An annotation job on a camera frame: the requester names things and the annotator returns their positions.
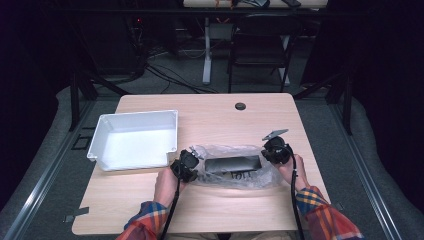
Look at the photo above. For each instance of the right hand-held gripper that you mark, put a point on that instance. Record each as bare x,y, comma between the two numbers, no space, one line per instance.
278,150

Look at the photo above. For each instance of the black table grommet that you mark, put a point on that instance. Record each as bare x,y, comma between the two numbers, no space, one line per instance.
240,106

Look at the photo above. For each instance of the clear smiley plastic bag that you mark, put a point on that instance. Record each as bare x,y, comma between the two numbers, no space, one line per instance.
233,181

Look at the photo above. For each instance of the white desk leg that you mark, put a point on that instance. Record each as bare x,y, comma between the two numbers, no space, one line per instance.
207,50

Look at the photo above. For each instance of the black metal stand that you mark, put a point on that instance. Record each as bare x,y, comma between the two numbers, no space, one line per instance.
347,106
75,96

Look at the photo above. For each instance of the grey tape strip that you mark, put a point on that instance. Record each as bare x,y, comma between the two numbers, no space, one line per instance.
78,213

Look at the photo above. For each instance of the light wooden desk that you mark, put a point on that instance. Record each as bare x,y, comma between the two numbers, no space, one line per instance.
310,3

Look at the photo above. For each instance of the white plastic tray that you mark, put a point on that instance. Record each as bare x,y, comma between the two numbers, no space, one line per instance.
136,143

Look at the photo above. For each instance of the person's right hand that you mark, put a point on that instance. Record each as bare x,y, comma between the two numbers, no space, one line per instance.
296,173

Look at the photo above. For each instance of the person's left hand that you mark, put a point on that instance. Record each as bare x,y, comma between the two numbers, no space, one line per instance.
166,186

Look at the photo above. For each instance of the aluminium rail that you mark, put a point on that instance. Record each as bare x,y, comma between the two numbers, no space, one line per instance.
40,186
366,180

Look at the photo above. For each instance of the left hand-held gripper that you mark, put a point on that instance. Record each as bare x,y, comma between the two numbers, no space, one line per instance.
185,166

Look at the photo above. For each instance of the black folding chair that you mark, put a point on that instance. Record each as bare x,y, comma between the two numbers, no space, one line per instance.
260,36

